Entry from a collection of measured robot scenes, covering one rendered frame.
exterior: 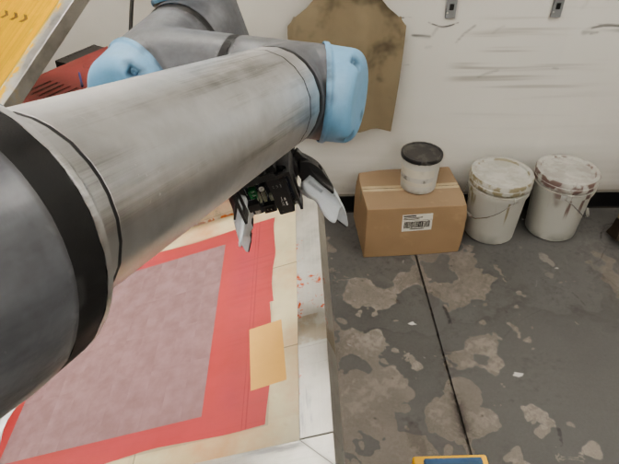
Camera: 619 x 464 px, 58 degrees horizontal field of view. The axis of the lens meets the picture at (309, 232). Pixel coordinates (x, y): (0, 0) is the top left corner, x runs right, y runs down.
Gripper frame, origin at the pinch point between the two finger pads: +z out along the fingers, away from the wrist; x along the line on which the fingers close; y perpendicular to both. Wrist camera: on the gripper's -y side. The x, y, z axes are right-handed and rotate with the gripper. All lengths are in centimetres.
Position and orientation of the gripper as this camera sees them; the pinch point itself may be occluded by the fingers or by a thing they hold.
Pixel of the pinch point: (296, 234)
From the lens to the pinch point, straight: 74.8
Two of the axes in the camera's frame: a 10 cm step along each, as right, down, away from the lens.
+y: 0.3, 6.2, -7.9
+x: 9.6, -2.5, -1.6
